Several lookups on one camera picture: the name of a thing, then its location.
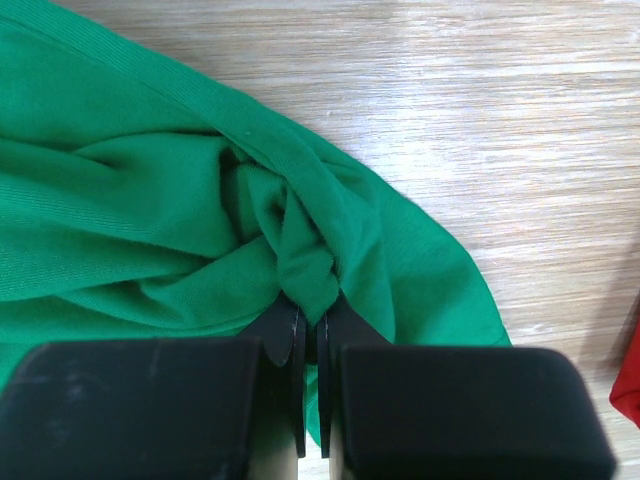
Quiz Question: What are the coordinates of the folded red t shirt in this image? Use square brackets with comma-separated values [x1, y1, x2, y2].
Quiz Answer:
[609, 295, 639, 427]

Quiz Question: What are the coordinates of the green t shirt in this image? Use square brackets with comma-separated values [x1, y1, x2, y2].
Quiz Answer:
[0, 10, 514, 451]

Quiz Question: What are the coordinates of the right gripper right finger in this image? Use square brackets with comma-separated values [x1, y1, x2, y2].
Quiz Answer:
[317, 299, 616, 480]

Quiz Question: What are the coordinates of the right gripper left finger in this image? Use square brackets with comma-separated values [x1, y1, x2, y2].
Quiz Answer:
[1, 296, 307, 479]

